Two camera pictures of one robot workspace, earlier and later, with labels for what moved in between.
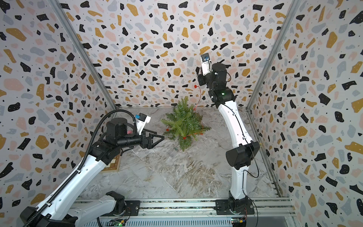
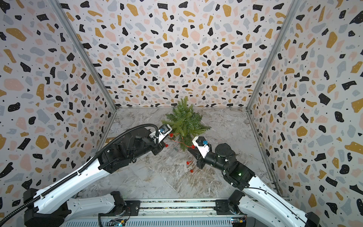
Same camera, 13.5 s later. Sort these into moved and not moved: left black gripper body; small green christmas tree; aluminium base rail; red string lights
Moved: red string lights; left black gripper body
Not moved: small green christmas tree; aluminium base rail
